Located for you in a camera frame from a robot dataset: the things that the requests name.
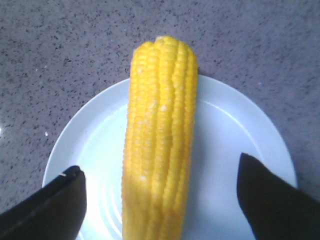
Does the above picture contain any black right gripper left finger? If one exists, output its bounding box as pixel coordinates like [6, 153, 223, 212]
[0, 165, 87, 240]

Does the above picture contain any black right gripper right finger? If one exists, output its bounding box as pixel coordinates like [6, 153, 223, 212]
[236, 153, 320, 240]

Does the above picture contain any light blue round plate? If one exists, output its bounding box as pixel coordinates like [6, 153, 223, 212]
[43, 76, 297, 240]

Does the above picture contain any yellow corn cob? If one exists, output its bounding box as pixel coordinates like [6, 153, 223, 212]
[121, 36, 198, 240]

